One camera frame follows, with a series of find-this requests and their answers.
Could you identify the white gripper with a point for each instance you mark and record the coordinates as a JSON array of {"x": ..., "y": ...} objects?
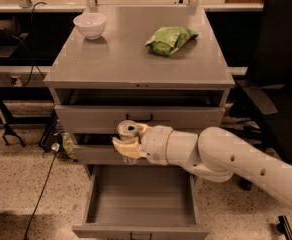
[{"x": 154, "y": 143}]

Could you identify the silver redbull can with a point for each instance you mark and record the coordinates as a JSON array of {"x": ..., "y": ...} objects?
[{"x": 128, "y": 129}]

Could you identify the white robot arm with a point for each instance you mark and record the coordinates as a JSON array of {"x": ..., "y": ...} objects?
[{"x": 214, "y": 154}]

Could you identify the middle grey drawer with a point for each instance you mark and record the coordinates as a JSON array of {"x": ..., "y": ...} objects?
[{"x": 92, "y": 152}]

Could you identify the grey drawer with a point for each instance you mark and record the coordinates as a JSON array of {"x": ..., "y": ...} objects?
[
  {"x": 99, "y": 111},
  {"x": 92, "y": 152},
  {"x": 141, "y": 203}
]

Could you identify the top grey drawer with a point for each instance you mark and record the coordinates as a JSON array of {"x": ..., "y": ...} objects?
[{"x": 99, "y": 111}]

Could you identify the bottom grey drawer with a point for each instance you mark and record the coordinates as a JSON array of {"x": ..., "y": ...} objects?
[{"x": 141, "y": 203}]

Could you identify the grey drawer cabinet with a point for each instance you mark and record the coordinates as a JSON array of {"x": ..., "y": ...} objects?
[{"x": 119, "y": 59}]

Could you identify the green packet on floor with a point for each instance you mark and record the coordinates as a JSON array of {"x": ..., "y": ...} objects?
[{"x": 67, "y": 146}]

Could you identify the green chip bag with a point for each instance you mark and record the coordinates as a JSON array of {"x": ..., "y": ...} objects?
[{"x": 168, "y": 40}]

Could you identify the white bowl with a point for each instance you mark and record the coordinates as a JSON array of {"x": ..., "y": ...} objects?
[{"x": 90, "y": 25}]

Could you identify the black metal stand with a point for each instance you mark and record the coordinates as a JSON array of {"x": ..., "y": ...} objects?
[{"x": 8, "y": 131}]

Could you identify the black office chair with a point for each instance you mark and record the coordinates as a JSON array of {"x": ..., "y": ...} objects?
[{"x": 264, "y": 95}]

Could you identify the black bar on floor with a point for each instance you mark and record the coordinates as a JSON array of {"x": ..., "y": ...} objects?
[{"x": 284, "y": 228}]

